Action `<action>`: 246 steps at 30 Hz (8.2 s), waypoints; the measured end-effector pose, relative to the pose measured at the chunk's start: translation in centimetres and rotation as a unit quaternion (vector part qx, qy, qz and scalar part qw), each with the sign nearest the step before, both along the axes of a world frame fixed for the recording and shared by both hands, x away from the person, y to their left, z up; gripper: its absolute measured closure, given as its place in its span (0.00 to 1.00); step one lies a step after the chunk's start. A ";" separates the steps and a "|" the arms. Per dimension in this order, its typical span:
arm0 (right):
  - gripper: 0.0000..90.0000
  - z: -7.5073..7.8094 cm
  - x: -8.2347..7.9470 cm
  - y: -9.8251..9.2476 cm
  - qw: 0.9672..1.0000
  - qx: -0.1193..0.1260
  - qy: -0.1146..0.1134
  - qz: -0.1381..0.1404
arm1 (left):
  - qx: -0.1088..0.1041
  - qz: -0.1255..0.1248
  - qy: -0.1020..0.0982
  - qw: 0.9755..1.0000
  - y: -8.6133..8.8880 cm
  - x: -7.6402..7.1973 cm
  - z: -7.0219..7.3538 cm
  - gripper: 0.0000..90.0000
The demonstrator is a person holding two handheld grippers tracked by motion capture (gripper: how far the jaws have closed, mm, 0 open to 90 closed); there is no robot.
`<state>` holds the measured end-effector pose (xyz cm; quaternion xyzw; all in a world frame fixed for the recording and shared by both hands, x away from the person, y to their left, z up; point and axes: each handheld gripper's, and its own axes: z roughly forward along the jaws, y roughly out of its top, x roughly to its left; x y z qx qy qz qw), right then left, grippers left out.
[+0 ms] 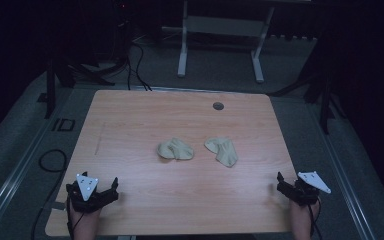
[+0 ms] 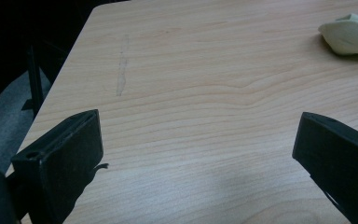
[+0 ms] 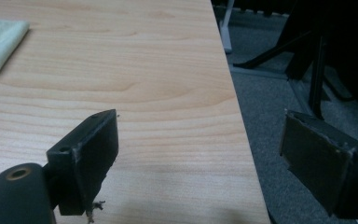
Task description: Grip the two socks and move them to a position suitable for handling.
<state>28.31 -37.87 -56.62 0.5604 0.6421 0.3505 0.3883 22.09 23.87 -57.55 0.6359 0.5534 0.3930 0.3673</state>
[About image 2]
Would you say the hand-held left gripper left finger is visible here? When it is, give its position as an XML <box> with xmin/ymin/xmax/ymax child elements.
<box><xmin>10</xmin><ymin>108</ymin><xmax>110</xmax><ymax>224</ymax></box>

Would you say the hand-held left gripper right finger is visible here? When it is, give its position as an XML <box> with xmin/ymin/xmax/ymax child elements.
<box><xmin>292</xmin><ymin>111</ymin><xmax>358</xmax><ymax>224</ymax></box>

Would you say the black metal stand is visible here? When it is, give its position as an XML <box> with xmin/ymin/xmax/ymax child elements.
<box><xmin>21</xmin><ymin>46</ymin><xmax>45</xmax><ymax>118</ymax></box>

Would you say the pale green cloth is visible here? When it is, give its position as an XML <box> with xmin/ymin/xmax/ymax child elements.
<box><xmin>317</xmin><ymin>12</ymin><xmax>358</xmax><ymax>57</ymax></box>

